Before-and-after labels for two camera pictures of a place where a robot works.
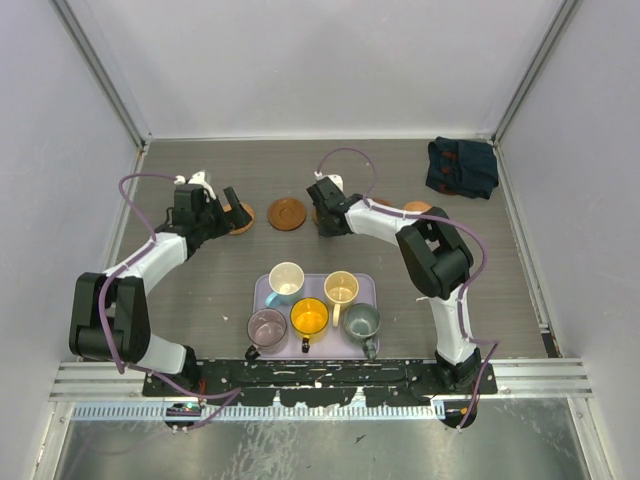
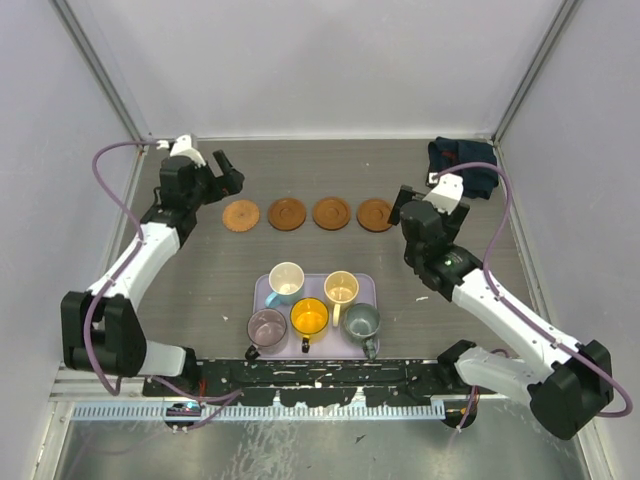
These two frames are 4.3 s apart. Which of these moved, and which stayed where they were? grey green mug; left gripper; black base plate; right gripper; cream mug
Moved: left gripper; right gripper
Stayed: grey green mug; cream mug; black base plate
